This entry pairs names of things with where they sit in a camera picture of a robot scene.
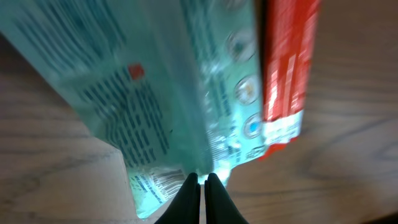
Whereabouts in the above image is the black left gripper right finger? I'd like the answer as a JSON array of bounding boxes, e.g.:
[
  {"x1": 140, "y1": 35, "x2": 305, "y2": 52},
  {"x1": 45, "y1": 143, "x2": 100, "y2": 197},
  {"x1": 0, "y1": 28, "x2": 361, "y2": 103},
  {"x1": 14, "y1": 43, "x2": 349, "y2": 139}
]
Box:
[{"x1": 204, "y1": 173, "x2": 248, "y2": 224}]

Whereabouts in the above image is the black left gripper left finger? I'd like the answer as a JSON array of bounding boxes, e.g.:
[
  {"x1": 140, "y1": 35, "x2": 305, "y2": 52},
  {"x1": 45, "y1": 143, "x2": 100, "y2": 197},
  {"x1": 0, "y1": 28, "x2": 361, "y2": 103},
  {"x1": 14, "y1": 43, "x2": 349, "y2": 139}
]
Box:
[{"x1": 155, "y1": 173, "x2": 201, "y2": 224}]

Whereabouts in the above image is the white teal wipes packet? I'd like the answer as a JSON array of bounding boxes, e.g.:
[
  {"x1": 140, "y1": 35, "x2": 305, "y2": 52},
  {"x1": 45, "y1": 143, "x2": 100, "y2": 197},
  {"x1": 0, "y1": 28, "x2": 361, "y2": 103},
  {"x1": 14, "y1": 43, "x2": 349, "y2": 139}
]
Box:
[{"x1": 0, "y1": 0, "x2": 322, "y2": 220}]

